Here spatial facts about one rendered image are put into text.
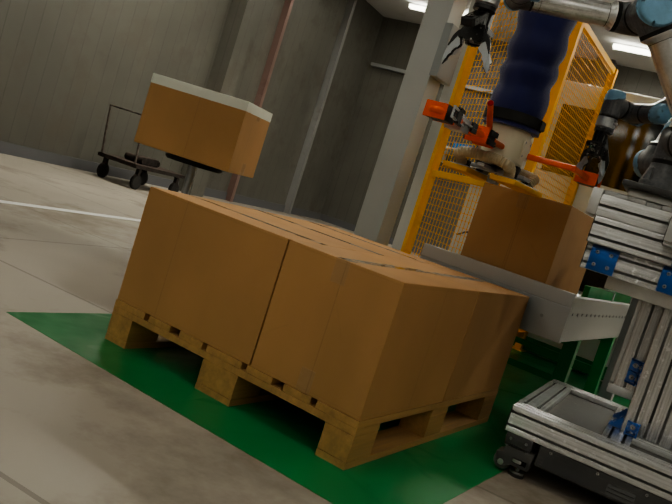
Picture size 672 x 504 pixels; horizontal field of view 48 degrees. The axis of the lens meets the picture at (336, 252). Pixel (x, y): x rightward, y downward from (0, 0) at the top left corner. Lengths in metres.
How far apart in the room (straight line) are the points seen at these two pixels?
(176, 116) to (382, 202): 1.25
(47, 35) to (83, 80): 0.70
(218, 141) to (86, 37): 4.83
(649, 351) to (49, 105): 7.08
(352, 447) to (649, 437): 1.15
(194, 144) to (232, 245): 1.99
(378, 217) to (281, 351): 2.17
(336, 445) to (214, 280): 0.64
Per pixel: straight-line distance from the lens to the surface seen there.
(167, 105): 4.37
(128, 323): 2.61
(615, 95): 3.13
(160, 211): 2.54
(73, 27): 8.75
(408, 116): 4.31
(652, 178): 2.64
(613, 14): 2.65
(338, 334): 2.11
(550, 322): 3.19
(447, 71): 4.38
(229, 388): 2.33
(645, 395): 2.84
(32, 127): 8.62
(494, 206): 3.34
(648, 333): 2.87
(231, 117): 4.21
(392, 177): 4.27
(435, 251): 3.36
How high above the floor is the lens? 0.74
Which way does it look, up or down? 5 degrees down
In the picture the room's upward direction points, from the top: 18 degrees clockwise
